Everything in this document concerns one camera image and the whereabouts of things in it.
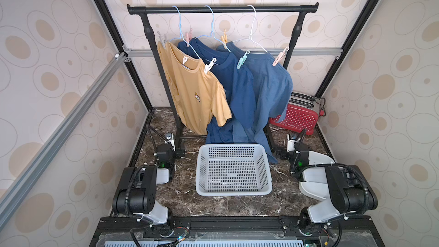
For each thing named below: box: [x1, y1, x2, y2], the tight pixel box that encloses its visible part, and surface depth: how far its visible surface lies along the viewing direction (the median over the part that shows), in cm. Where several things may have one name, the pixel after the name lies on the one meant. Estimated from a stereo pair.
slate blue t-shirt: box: [216, 41, 294, 165], surface depth 72 cm
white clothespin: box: [204, 57, 217, 75], surface depth 65 cm
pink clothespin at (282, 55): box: [272, 46, 290, 67], surface depth 63 cm
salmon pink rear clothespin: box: [185, 28, 193, 48], surface depth 74 cm
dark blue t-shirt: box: [176, 37, 257, 145], surface depth 73 cm
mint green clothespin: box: [236, 50, 251, 70], surface depth 65 cm
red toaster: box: [269, 92, 325, 136], surface depth 101 cm
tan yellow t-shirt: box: [158, 41, 233, 136], surface depth 76 cm
